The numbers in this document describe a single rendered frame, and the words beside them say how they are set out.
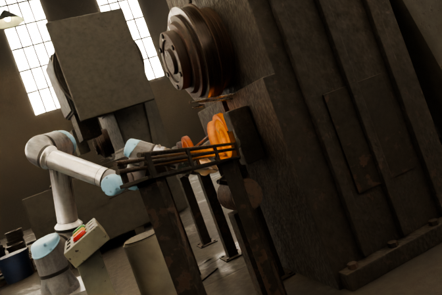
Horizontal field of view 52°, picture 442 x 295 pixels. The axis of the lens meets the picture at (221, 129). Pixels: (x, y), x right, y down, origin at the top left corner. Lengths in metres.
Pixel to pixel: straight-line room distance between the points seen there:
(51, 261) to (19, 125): 10.31
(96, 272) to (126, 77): 3.62
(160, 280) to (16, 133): 10.92
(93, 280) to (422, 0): 1.74
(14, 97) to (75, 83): 7.67
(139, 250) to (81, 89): 3.43
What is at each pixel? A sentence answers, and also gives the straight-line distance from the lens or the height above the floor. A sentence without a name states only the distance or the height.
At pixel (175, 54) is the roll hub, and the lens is 2.04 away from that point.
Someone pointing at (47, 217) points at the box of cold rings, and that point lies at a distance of 4.37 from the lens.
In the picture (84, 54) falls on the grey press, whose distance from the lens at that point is 4.78.
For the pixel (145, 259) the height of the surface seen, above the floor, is 0.46.
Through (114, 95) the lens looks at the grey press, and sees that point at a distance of 4.72.
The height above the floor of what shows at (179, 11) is 1.30.
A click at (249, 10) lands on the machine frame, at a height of 1.13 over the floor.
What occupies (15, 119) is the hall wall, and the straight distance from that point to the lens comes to 12.21.
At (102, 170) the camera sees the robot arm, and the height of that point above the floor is 0.75.
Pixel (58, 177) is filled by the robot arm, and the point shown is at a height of 0.78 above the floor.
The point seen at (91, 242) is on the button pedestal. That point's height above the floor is 0.58.
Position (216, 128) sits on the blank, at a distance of 1.64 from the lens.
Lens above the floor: 0.75
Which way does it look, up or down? level
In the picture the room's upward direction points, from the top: 20 degrees counter-clockwise
